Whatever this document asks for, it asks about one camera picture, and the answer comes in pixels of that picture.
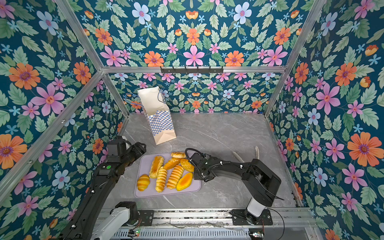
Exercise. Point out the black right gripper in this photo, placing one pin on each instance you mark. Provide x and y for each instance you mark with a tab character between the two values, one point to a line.
196	176

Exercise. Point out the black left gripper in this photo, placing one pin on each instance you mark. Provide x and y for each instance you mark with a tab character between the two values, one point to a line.
138	150

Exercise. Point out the yellow orange mango bread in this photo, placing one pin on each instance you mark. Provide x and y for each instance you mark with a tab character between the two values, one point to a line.
185	182

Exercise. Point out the lavender plastic tray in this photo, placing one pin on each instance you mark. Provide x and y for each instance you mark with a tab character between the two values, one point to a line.
150	191

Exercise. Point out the long narrow striped bread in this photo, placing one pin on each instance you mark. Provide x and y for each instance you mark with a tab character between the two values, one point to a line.
161	180

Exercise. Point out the checkered paper bread bag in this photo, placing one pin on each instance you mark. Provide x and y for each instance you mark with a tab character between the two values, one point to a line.
158	115

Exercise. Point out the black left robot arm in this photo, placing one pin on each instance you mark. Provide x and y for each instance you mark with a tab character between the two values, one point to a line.
82	226

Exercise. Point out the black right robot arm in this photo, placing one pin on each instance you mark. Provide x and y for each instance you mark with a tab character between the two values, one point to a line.
262	183

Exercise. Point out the oval golden bread bun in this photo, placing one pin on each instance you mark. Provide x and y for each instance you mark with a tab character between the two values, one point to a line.
187	165

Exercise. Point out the wide striped bread roll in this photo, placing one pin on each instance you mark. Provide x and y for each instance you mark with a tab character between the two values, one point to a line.
175	176

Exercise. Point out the small round striped bun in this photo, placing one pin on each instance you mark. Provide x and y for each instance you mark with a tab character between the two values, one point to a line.
143	182

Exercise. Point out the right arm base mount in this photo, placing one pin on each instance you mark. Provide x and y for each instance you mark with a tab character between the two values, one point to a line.
241	217

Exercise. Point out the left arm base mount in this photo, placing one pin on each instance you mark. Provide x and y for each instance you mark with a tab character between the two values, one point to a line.
141	217

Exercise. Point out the white perforated cable duct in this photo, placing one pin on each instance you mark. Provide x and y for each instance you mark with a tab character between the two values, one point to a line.
182	234

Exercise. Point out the black hook rail bracket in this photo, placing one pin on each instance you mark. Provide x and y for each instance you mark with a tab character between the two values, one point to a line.
191	70

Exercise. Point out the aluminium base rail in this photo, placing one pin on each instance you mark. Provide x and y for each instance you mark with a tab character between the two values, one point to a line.
283	218

